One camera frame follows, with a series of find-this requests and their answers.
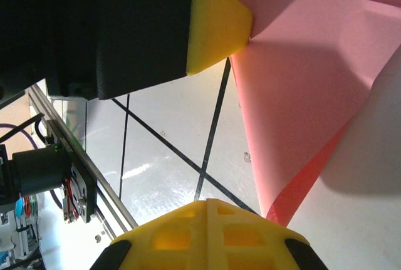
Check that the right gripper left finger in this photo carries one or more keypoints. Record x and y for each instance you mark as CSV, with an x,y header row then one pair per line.
x,y
175,241

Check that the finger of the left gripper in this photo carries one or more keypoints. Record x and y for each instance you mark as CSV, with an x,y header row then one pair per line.
x,y
216,25

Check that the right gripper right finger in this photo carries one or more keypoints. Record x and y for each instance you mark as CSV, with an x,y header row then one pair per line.
x,y
244,245

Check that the pink paper sheet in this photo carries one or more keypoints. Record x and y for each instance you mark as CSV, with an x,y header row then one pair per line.
x,y
297,79

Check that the aluminium mounting rail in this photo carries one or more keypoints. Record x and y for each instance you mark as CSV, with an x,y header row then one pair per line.
x,y
109,201

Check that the white frame with coloured clips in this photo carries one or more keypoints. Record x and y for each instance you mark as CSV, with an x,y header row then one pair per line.
x,y
18,207

